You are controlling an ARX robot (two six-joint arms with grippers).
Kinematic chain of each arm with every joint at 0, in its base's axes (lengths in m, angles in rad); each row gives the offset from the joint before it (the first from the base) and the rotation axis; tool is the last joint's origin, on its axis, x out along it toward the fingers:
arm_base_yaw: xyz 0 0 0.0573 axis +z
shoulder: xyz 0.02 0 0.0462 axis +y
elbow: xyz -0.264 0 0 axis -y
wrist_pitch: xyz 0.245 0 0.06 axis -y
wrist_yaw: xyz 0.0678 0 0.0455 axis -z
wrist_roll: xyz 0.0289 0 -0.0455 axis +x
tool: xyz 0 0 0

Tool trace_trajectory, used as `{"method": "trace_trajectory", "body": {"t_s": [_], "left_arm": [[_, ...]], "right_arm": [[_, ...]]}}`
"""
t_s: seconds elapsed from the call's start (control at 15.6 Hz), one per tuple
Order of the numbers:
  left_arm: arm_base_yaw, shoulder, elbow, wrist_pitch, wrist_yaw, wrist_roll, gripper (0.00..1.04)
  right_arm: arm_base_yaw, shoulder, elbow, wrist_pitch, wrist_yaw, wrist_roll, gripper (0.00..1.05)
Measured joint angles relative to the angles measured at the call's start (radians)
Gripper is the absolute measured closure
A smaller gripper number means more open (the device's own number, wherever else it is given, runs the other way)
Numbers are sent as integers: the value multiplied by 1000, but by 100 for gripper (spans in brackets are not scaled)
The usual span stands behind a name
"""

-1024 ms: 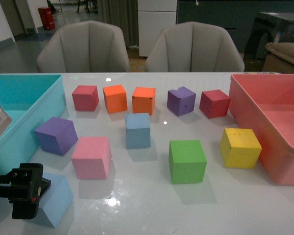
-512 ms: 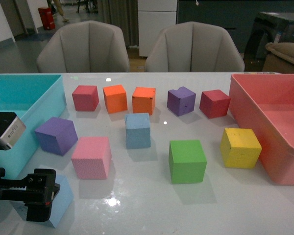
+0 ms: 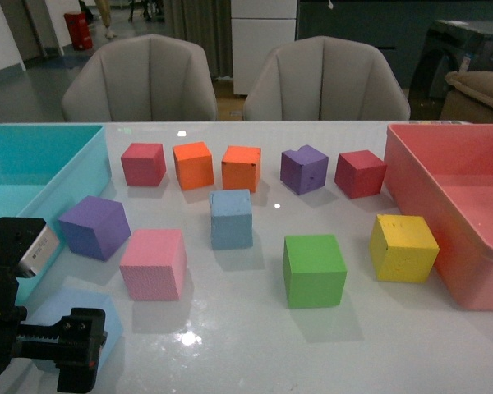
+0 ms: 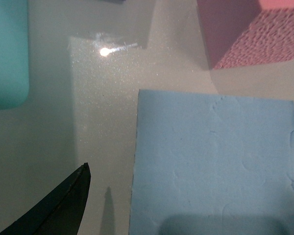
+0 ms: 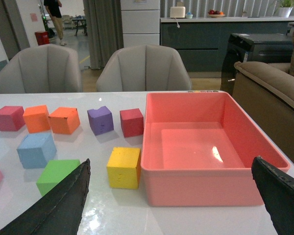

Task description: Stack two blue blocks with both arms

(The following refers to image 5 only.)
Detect notched purple foam block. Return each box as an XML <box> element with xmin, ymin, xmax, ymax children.
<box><xmin>87</xmin><ymin>106</ymin><xmax>114</xmax><ymax>136</ymax></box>

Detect beige chair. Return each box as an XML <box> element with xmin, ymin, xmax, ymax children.
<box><xmin>96</xmin><ymin>45</ymin><xmax>192</xmax><ymax>92</ymax></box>
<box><xmin>0</xmin><ymin>44</ymin><xmax>83</xmax><ymax>94</ymax></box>

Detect potted plant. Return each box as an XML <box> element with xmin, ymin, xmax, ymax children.
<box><xmin>273</xmin><ymin>0</ymin><xmax>294</xmax><ymax>18</ymax></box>

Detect pink plastic bin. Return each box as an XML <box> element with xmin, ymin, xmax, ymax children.
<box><xmin>141</xmin><ymin>92</ymin><xmax>290</xmax><ymax>206</ymax></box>

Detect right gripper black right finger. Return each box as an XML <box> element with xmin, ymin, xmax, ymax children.
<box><xmin>251</xmin><ymin>156</ymin><xmax>294</xmax><ymax>235</ymax></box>

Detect fruit bowl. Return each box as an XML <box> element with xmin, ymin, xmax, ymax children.
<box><xmin>208</xmin><ymin>9</ymin><xmax>225</xmax><ymax>18</ymax></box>

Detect white toaster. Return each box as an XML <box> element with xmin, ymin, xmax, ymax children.
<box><xmin>170</xmin><ymin>6</ymin><xmax>186</xmax><ymax>18</ymax></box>

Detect crimson pink foam block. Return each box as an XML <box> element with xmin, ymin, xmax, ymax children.
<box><xmin>0</xmin><ymin>106</ymin><xmax>25</xmax><ymax>132</ymax></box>

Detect light blue foam block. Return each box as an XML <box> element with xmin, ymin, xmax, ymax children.
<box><xmin>17</xmin><ymin>132</ymin><xmax>57</xmax><ymax>169</ymax></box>

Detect black appliance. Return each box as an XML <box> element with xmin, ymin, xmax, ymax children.
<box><xmin>220</xmin><ymin>33</ymin><xmax>293</xmax><ymax>94</ymax></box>

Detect green foam block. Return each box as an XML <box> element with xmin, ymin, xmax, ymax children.
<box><xmin>36</xmin><ymin>160</ymin><xmax>80</xmax><ymax>196</ymax></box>

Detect red fire cabinet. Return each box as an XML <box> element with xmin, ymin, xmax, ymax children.
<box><xmin>35</xmin><ymin>31</ymin><xmax>49</xmax><ymax>46</ymax></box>

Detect tan sofa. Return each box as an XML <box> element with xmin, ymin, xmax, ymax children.
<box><xmin>232</xmin><ymin>32</ymin><xmax>294</xmax><ymax>164</ymax></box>

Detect yellow foam block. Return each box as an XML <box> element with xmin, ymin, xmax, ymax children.
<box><xmin>106</xmin><ymin>147</ymin><xmax>141</xmax><ymax>189</ymax></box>

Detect chipped orange foam block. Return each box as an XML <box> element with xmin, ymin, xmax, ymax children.
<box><xmin>48</xmin><ymin>107</ymin><xmax>80</xmax><ymax>135</ymax></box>

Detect white drawer cabinet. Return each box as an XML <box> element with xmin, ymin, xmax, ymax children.
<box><xmin>121</xmin><ymin>0</ymin><xmax>160</xmax><ymax>47</ymax></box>

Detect small teal bowl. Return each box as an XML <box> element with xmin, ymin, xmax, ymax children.
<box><xmin>185</xmin><ymin>12</ymin><xmax>193</xmax><ymax>19</ymax></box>

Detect left beige chair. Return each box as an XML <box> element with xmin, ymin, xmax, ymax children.
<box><xmin>0</xmin><ymin>44</ymin><xmax>83</xmax><ymax>94</ymax></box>

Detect grey curtain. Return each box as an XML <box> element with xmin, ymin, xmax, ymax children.
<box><xmin>83</xmin><ymin>0</ymin><xmax>123</xmax><ymax>69</ymax></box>

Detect dark grey counter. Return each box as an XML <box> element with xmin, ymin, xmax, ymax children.
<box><xmin>160</xmin><ymin>17</ymin><xmax>294</xmax><ymax>72</ymax></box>

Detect right beige chair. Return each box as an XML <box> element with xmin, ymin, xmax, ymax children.
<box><xmin>96</xmin><ymin>45</ymin><xmax>192</xmax><ymax>92</ymax></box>

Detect dark red foam block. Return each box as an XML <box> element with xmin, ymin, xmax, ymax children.
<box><xmin>120</xmin><ymin>108</ymin><xmax>144</xmax><ymax>138</ymax></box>

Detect standing person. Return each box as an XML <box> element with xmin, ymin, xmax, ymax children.
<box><xmin>44</xmin><ymin>0</ymin><xmax>66</xmax><ymax>46</ymax></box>

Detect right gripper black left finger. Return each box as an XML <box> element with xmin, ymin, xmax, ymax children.
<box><xmin>0</xmin><ymin>159</ymin><xmax>91</xmax><ymax>235</ymax></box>

